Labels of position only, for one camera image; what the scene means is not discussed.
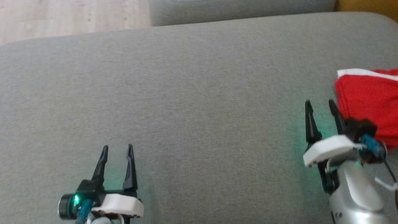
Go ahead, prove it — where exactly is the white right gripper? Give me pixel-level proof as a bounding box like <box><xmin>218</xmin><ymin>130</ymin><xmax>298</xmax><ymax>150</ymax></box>
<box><xmin>303</xmin><ymin>100</ymin><xmax>363</xmax><ymax>194</ymax></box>

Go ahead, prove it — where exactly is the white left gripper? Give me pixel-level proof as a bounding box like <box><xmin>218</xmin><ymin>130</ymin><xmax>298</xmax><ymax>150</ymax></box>
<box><xmin>90</xmin><ymin>143</ymin><xmax>145</xmax><ymax>217</ymax></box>

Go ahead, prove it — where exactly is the red cloth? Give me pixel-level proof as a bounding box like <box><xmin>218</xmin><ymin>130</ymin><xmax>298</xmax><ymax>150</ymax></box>
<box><xmin>334</xmin><ymin>68</ymin><xmax>398</xmax><ymax>152</ymax></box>

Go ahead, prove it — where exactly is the large grey sofa seat cushion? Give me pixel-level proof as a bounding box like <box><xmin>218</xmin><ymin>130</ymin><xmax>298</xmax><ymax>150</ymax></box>
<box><xmin>0</xmin><ymin>12</ymin><xmax>398</xmax><ymax>224</ymax></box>

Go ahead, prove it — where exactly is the wide yellow sofa backrest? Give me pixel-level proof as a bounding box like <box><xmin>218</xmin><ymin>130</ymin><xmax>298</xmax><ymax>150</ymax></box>
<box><xmin>335</xmin><ymin>0</ymin><xmax>398</xmax><ymax>23</ymax></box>

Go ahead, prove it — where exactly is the medium grey sofa seat cushion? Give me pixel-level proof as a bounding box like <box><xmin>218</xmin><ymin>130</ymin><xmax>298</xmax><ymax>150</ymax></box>
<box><xmin>149</xmin><ymin>0</ymin><xmax>337</xmax><ymax>27</ymax></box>

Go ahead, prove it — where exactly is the teal cable connector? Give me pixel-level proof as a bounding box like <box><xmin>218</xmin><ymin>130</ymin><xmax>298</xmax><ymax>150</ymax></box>
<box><xmin>75</xmin><ymin>199</ymin><xmax>94</xmax><ymax>224</ymax></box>
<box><xmin>360</xmin><ymin>134</ymin><xmax>388</xmax><ymax>163</ymax></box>

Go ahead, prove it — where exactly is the thin black cable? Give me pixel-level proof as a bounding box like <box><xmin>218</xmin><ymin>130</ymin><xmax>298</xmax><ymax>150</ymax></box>
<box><xmin>382</xmin><ymin>159</ymin><xmax>398</xmax><ymax>213</ymax></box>

